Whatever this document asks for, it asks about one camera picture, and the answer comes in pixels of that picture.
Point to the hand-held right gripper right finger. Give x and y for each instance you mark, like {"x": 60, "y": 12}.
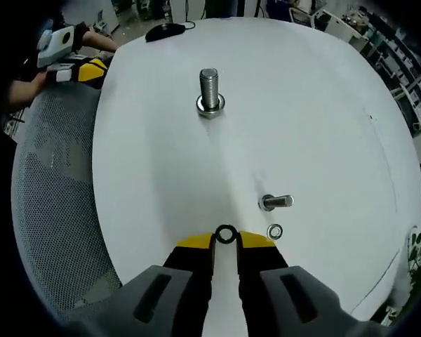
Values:
{"x": 263, "y": 281}

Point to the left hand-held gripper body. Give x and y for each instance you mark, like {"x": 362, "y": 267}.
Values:
{"x": 56, "y": 44}

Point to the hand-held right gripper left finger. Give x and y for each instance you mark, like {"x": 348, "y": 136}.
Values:
{"x": 189, "y": 281}

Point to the small silver washer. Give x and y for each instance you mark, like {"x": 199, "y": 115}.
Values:
{"x": 269, "y": 231}

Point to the black washer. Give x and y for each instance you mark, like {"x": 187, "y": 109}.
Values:
{"x": 217, "y": 235}

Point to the small threaded steel stud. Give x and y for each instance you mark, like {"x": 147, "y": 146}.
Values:
{"x": 279, "y": 202}

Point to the large threaded steel stud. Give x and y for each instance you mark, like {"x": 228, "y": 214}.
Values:
{"x": 209, "y": 87}

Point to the large silver washer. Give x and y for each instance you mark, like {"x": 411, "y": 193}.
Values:
{"x": 222, "y": 102}

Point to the person's left hand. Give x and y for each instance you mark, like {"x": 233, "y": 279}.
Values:
{"x": 42, "y": 83}

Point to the black computer mouse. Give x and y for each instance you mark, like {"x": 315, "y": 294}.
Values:
{"x": 163, "y": 31}

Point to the grey mesh office chair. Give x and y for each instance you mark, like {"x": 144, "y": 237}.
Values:
{"x": 56, "y": 196}

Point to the row of white shelf racks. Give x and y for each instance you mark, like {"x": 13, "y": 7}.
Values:
{"x": 403, "y": 63}

